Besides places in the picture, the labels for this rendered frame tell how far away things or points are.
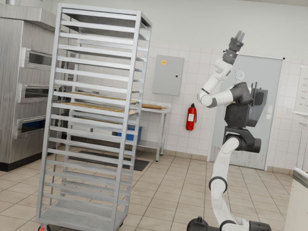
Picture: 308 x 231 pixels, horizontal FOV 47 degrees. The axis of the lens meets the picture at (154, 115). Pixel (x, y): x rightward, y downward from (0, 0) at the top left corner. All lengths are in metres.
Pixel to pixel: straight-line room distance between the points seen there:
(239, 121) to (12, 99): 2.86
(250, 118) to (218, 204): 0.70
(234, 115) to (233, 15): 4.31
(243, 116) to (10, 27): 3.03
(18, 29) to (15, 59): 0.36
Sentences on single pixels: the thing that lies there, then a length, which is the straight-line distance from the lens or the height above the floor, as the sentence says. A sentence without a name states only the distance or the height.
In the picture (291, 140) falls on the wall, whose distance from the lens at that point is 6.93.
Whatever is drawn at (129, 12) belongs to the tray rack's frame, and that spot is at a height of 1.80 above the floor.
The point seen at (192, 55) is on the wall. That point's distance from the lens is 6.75.
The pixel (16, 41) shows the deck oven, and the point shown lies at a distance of 4.61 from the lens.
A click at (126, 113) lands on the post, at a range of 2.64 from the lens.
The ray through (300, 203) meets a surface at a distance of 2.32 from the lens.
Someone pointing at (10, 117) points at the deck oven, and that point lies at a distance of 4.63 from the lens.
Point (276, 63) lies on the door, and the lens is 6.86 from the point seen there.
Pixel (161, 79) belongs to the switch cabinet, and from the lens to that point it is 6.57.
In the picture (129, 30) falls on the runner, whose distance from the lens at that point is 2.70.
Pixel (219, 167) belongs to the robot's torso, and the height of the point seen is 0.74.
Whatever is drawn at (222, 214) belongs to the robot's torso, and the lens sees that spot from 2.91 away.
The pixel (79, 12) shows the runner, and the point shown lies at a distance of 2.84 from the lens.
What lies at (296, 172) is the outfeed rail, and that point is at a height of 0.88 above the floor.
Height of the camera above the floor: 1.31
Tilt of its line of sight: 5 degrees down
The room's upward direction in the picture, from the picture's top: 8 degrees clockwise
